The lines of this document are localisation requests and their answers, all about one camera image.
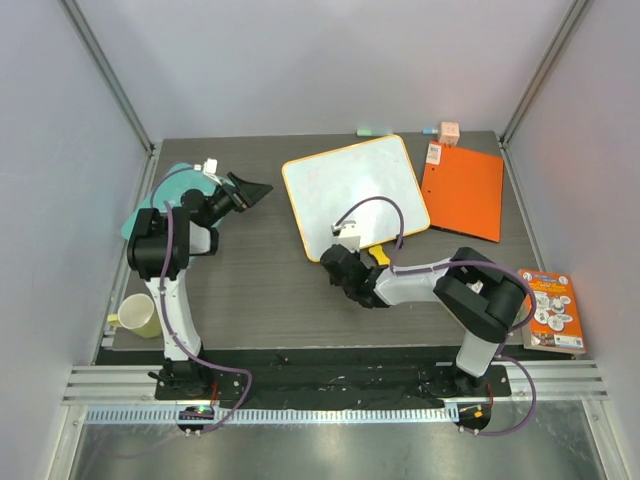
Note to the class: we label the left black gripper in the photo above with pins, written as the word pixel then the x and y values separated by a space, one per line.
pixel 249 193

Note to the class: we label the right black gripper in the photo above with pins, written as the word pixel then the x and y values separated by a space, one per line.
pixel 343 270

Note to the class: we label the yellow bone shaped eraser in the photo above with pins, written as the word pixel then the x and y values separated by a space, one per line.
pixel 378 254

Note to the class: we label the yellow framed whiteboard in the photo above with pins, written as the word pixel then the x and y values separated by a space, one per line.
pixel 322 187

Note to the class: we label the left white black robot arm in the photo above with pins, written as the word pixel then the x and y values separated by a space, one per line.
pixel 176 224

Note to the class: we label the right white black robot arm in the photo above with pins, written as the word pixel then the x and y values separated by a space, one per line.
pixel 482 296

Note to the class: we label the teal cutting board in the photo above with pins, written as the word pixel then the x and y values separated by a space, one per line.
pixel 179 179

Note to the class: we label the green white eraser block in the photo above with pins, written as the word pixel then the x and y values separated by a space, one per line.
pixel 373 133

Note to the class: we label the orange folder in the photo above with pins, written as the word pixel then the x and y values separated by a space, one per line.
pixel 462 190

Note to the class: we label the pale yellow mug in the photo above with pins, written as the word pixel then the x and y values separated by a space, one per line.
pixel 137 313

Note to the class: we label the pink cube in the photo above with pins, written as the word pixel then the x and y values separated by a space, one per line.
pixel 449 133

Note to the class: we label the orange book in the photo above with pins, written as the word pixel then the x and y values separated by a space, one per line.
pixel 555 326

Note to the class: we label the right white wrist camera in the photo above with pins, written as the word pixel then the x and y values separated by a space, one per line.
pixel 347 234

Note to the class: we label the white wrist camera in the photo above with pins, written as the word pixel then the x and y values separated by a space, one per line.
pixel 209 170
pixel 347 234

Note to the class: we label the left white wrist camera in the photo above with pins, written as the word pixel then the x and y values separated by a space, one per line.
pixel 209 170

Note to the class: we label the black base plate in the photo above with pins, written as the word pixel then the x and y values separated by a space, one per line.
pixel 332 379

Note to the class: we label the slotted grey cable duct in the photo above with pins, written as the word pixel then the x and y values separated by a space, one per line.
pixel 181 415

